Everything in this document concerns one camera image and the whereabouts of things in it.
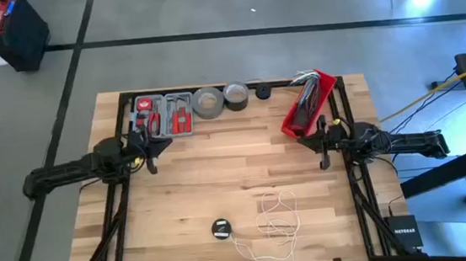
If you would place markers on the small black tape roll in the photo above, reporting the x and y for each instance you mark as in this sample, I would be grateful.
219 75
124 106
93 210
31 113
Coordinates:
258 95

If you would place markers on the red tape measure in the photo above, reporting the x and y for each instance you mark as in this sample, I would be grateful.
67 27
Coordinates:
145 104

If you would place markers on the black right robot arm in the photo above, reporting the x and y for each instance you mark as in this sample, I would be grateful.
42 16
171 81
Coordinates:
411 140

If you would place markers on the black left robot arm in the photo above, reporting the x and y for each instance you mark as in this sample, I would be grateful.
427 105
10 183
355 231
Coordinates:
63 172

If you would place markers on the black box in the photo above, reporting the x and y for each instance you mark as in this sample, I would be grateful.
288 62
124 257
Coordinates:
237 105

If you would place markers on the grey tool kit case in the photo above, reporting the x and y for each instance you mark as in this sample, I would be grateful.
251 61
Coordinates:
164 111

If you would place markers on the black Netgear network switch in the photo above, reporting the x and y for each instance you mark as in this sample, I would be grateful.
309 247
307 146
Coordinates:
402 232

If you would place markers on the red plastic bin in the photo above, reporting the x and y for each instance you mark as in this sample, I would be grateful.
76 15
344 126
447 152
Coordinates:
326 82

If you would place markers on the grey duct tape roll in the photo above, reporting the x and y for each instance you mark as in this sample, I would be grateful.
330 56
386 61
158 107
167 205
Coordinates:
197 108

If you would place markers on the black table frame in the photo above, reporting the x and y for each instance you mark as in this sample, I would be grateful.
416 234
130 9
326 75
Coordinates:
125 97

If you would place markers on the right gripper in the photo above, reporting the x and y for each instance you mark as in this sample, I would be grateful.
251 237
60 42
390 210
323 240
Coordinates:
331 141

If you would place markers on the red utility knife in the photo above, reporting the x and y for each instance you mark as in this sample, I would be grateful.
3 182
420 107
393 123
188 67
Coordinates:
139 116

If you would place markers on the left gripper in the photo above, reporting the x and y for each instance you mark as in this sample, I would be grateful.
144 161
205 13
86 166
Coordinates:
145 146

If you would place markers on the small hammer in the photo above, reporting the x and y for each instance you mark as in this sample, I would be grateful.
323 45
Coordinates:
177 100

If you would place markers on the black crate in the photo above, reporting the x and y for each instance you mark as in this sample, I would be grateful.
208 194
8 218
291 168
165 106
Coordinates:
22 43

